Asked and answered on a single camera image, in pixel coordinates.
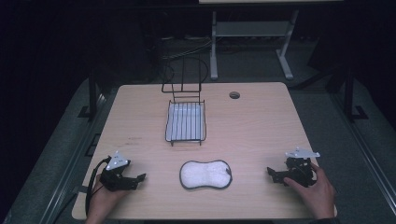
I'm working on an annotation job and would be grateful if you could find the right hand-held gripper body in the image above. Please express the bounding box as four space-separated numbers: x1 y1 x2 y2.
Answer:
283 147 321 189

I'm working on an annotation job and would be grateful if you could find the white metal stand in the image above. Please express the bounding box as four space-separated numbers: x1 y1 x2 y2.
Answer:
209 8 300 82

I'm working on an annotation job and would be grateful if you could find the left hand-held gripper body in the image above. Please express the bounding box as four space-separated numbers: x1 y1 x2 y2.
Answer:
99 150 138 191

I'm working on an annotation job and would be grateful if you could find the white ribbed tray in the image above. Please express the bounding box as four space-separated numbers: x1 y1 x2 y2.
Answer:
165 102 206 142

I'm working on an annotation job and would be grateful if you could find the white sponge with dark edge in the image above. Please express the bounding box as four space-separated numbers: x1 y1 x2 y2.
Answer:
178 159 233 190

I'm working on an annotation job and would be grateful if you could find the black stand post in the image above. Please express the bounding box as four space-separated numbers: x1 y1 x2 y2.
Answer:
78 69 101 120
342 66 369 123

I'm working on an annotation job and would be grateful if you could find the person's right hand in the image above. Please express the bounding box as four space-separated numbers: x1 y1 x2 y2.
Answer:
283 161 338 220

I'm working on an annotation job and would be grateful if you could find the black wire rack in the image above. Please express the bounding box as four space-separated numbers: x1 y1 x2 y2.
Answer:
161 55 209 147

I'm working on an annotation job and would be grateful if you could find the person's left hand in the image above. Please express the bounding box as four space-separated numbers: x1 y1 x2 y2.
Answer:
85 174 132 224

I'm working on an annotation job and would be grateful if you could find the black cable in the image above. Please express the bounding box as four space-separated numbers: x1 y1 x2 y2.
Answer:
84 156 112 217

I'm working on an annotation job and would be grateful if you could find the bundle of floor cables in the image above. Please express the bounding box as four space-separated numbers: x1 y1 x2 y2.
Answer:
160 35 213 62

